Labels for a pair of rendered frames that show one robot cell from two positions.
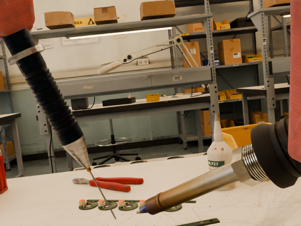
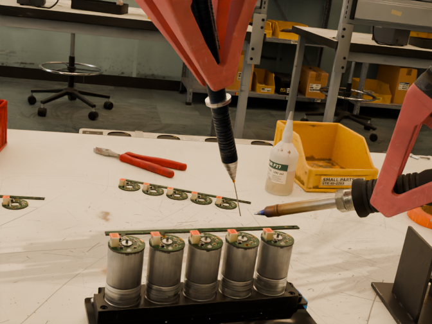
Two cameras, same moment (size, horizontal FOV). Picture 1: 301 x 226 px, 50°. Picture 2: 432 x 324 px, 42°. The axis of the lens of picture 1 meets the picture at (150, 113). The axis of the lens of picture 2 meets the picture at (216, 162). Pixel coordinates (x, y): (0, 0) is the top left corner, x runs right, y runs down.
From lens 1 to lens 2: 0.24 m
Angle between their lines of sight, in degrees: 16
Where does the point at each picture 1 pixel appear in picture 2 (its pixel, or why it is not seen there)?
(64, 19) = not seen: outside the picture
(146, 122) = (131, 44)
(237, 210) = (293, 218)
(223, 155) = (288, 159)
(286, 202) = (342, 219)
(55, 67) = not seen: outside the picture
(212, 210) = not seen: hidden behind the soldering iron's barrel
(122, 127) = (87, 45)
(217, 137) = (287, 137)
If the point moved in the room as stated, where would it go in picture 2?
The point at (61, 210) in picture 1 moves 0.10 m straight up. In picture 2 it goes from (99, 187) to (104, 99)
